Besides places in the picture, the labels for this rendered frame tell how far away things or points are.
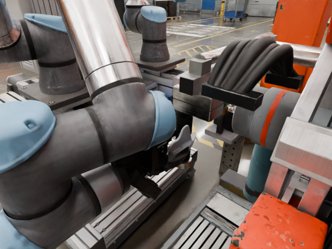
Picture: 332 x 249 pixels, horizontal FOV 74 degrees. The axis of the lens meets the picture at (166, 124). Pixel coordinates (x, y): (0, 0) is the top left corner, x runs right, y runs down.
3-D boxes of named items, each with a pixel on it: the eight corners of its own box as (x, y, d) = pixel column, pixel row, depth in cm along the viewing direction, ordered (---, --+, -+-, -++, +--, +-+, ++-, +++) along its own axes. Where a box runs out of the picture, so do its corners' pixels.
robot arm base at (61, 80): (32, 87, 77) (22, 59, 72) (71, 76, 88) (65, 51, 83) (54, 99, 69) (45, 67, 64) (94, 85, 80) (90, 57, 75)
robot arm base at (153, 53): (133, 59, 111) (132, 38, 106) (153, 53, 121) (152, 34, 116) (156, 64, 103) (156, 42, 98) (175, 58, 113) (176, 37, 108)
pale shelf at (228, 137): (231, 145, 116) (232, 140, 114) (204, 133, 125) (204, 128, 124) (263, 115, 143) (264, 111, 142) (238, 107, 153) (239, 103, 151)
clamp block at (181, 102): (209, 123, 40) (212, 96, 37) (171, 108, 45) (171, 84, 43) (223, 113, 43) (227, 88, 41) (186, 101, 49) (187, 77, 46)
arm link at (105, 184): (104, 224, 33) (75, 194, 37) (128, 204, 36) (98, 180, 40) (97, 187, 29) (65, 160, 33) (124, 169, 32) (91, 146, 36)
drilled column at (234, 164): (230, 180, 152) (241, 128, 130) (218, 173, 157) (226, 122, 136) (237, 172, 158) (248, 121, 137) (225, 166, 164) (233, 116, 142)
